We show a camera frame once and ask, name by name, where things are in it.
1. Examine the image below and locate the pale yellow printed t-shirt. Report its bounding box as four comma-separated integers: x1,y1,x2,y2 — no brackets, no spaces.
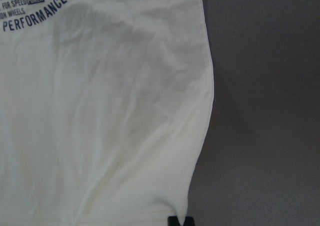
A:
0,0,214,225

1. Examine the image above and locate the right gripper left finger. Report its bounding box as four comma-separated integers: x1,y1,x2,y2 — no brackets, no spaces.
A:
167,208,181,226

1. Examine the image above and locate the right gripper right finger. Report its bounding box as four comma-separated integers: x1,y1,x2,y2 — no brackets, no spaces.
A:
182,216,195,226

